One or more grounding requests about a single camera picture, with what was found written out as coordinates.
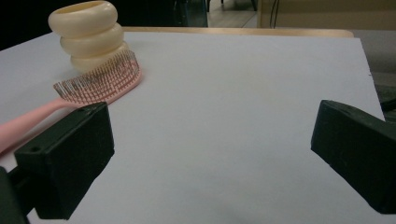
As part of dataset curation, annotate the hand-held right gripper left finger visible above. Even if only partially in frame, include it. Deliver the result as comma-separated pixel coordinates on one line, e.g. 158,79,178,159
13,102,116,220

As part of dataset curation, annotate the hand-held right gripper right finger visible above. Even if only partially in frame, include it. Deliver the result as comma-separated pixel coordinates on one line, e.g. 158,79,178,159
310,99,396,215

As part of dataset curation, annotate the pink hairbrush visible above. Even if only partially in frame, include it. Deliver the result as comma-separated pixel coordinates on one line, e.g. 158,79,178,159
0,49,144,154

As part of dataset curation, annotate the light wooden desk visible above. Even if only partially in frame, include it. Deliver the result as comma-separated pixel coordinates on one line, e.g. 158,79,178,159
256,0,396,31

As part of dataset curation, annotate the black curtain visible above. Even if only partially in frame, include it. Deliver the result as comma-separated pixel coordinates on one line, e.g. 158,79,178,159
0,0,177,51

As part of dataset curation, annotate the black cable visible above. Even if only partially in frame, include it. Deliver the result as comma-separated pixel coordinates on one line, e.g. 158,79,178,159
268,0,280,30

